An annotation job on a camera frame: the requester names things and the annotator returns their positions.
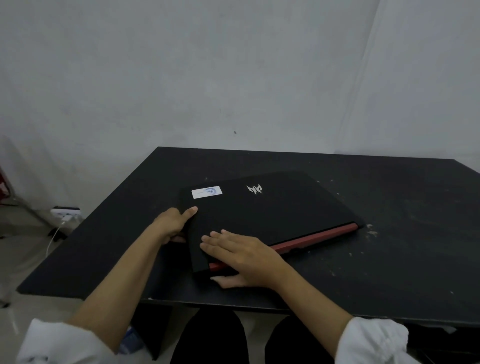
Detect person's right hand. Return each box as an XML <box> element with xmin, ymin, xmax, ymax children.
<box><xmin>199</xmin><ymin>229</ymin><xmax>290</xmax><ymax>290</ymax></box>

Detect person's left hand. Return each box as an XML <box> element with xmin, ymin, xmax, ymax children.
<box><xmin>151</xmin><ymin>206</ymin><xmax>199</xmax><ymax>245</ymax></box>

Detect black laptop with red hinge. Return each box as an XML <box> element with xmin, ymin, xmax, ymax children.
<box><xmin>179</xmin><ymin>171</ymin><xmax>365</xmax><ymax>274</ymax></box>

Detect person's right forearm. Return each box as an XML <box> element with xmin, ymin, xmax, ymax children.
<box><xmin>275</xmin><ymin>262</ymin><xmax>355</xmax><ymax>359</ymax></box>

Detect person's left forearm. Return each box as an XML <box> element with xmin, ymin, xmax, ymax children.
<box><xmin>67</xmin><ymin>223</ymin><xmax>166</xmax><ymax>354</ymax></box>

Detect person's left leg black trousers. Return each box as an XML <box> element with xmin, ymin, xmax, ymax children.
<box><xmin>170</xmin><ymin>307</ymin><xmax>250</xmax><ymax>364</ymax></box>

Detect person's leg black trousers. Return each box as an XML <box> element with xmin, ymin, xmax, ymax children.
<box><xmin>170</xmin><ymin>307</ymin><xmax>250</xmax><ymax>364</ymax></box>
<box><xmin>264</xmin><ymin>315</ymin><xmax>337</xmax><ymax>364</ymax></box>

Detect person's right leg black trousers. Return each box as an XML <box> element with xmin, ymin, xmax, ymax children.
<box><xmin>264</xmin><ymin>315</ymin><xmax>337</xmax><ymax>364</ymax></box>

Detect pale blue plastic bottle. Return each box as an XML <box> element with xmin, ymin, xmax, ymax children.
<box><xmin>118</xmin><ymin>325</ymin><xmax>145</xmax><ymax>356</ymax></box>

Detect white power strip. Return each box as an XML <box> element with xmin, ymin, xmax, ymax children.
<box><xmin>50</xmin><ymin>206</ymin><xmax>83</xmax><ymax>223</ymax></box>

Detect white right sleeve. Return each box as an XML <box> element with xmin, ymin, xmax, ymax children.
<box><xmin>335</xmin><ymin>316</ymin><xmax>410</xmax><ymax>364</ymax></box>

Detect white sleeve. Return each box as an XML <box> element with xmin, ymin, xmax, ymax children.
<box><xmin>16</xmin><ymin>318</ymin><xmax>151</xmax><ymax>364</ymax></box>
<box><xmin>335</xmin><ymin>316</ymin><xmax>410</xmax><ymax>364</ymax></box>

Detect white left sleeve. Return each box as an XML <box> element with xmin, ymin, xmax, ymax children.
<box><xmin>16</xmin><ymin>318</ymin><xmax>151</xmax><ymax>364</ymax></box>

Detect white charger cable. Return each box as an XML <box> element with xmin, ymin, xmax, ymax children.
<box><xmin>45</xmin><ymin>214</ymin><xmax>74</xmax><ymax>258</ymax></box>

